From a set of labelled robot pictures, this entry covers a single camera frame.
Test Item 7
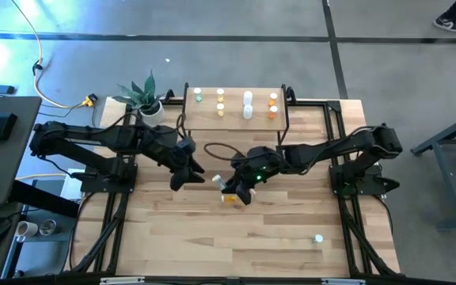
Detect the grey metal table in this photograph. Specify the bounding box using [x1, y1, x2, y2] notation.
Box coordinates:
[410, 108, 456, 231]

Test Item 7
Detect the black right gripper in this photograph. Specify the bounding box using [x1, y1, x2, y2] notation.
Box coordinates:
[222, 146, 287, 206]

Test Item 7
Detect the green snake plant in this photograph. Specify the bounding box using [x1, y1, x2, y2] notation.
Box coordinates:
[116, 70, 165, 114]

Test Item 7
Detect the metal cup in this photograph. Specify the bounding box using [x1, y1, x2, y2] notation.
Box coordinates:
[39, 218, 58, 237]

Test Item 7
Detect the white plant pot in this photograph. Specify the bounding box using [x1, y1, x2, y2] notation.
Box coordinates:
[139, 101, 166, 127]

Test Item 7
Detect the yellow cable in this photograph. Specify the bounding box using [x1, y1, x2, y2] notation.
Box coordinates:
[11, 0, 90, 110]

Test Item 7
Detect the wooden shelf black metal frame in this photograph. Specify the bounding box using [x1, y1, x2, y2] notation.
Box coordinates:
[182, 82, 297, 146]

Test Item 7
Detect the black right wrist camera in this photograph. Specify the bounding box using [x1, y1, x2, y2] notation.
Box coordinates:
[230, 154, 253, 171]

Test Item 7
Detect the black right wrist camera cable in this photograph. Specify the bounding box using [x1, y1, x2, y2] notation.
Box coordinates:
[203, 141, 249, 162]

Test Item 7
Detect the person's shoe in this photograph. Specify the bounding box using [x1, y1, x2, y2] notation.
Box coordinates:
[432, 14, 456, 32]

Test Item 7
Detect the black desk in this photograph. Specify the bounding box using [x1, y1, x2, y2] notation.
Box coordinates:
[0, 96, 43, 209]

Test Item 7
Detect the white label strip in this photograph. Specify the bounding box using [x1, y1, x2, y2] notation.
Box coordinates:
[100, 276, 146, 285]
[321, 278, 366, 285]

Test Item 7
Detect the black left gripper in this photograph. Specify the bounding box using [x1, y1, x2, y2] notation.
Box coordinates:
[164, 138, 206, 192]

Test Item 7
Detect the white mug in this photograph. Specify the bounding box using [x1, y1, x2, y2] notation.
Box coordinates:
[16, 220, 39, 242]

